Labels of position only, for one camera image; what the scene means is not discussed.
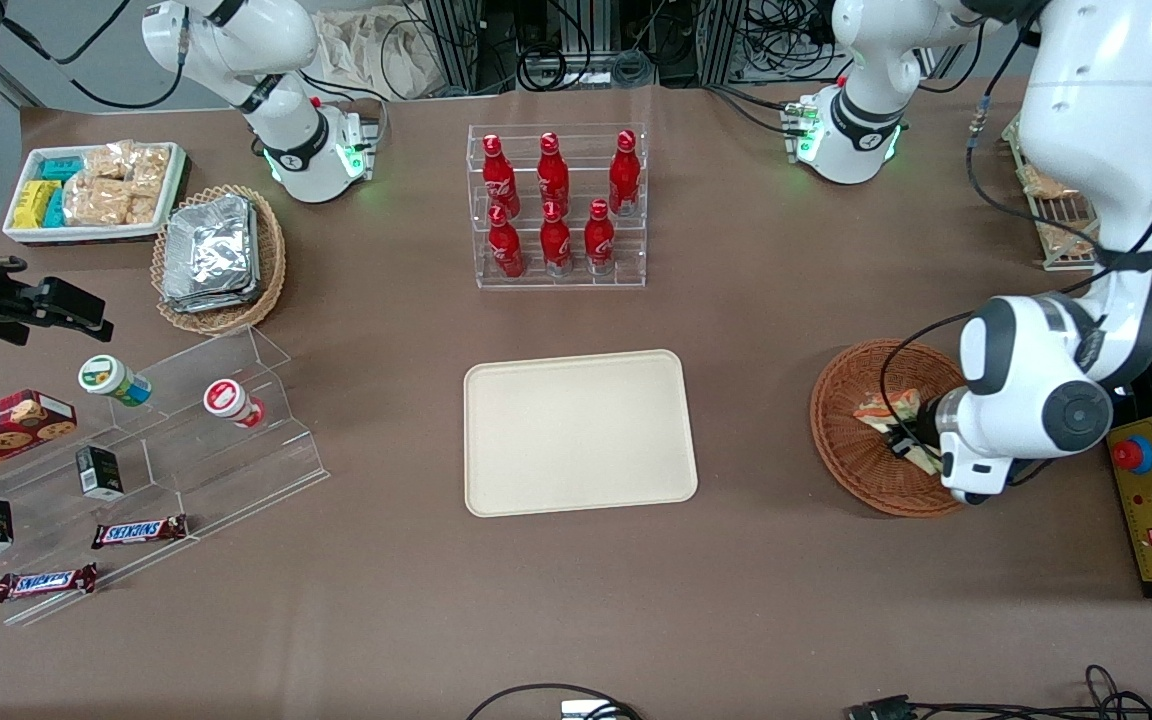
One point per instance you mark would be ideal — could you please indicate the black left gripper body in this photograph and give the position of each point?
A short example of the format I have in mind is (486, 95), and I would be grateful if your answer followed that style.
(917, 423)

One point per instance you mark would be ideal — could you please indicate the triangle sandwich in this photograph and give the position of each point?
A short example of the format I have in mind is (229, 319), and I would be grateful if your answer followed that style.
(876, 410)

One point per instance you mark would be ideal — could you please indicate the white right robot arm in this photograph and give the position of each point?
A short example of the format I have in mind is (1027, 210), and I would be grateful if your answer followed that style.
(286, 140)

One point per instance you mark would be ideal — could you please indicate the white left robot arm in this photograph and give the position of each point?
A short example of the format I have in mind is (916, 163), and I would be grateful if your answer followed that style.
(1096, 100)

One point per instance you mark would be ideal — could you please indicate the brown wicker basket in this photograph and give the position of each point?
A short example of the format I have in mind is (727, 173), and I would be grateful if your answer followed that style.
(856, 460)

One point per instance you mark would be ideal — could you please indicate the white rectangular snack tray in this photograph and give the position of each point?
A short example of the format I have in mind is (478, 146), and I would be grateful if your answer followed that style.
(21, 235)

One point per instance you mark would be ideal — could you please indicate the natural wicker basket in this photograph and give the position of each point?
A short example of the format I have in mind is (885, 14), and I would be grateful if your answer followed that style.
(271, 270)

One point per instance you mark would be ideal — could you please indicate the beige plastic tray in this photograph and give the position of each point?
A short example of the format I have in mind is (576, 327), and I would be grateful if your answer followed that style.
(581, 432)

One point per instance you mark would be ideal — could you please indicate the green lid yogurt cup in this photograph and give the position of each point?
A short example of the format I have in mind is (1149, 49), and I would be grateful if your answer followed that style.
(108, 377)

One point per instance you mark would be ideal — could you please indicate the teal snack pack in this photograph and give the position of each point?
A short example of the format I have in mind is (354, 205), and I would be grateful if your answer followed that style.
(55, 209)
(62, 169)

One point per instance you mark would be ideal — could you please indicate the clear bagged snack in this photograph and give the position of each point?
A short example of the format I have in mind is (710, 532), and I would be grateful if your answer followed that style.
(108, 160)
(151, 167)
(96, 202)
(143, 208)
(1041, 183)
(1066, 243)

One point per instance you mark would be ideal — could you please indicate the yellow snack pack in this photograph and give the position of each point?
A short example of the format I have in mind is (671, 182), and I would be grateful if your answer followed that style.
(33, 205)

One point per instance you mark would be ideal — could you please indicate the aluminium foil container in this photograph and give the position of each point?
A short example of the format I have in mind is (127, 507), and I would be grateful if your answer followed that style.
(211, 305)

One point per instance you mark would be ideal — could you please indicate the silver foil packets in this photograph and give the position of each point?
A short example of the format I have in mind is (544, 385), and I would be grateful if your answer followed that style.
(208, 245)

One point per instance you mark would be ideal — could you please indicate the red lid yogurt cup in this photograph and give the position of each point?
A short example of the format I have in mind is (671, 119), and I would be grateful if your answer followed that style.
(228, 400)

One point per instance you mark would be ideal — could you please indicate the red emergency stop button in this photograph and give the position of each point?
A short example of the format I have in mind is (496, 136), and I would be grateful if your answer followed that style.
(1132, 454)

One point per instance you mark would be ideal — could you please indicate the Snickers chocolate bar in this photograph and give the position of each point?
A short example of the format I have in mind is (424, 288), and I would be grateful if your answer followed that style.
(44, 582)
(139, 531)

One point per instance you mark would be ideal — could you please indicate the clear acrylic stepped stand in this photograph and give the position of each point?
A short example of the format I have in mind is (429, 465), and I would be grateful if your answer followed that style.
(236, 460)

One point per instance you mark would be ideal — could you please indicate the black plug connector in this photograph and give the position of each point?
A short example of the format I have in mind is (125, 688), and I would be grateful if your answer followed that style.
(881, 709)

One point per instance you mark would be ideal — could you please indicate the red cola bottle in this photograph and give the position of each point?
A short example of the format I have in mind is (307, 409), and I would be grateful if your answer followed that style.
(624, 172)
(599, 238)
(556, 242)
(553, 172)
(505, 245)
(498, 175)

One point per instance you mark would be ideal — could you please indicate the clear acrylic bottle rack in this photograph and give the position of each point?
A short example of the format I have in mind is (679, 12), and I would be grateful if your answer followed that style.
(561, 280)

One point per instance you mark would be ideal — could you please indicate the crumpled plastic sheet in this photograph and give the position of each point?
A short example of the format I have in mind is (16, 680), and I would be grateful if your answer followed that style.
(376, 55)

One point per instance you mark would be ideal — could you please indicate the white plug connector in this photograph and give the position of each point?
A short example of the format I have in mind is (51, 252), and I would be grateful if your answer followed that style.
(586, 710)

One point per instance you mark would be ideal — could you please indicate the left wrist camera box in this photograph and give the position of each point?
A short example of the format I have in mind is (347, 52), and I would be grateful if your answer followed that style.
(976, 475)

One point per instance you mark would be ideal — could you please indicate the aluminium frame profile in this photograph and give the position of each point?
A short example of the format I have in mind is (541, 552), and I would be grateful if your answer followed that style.
(456, 45)

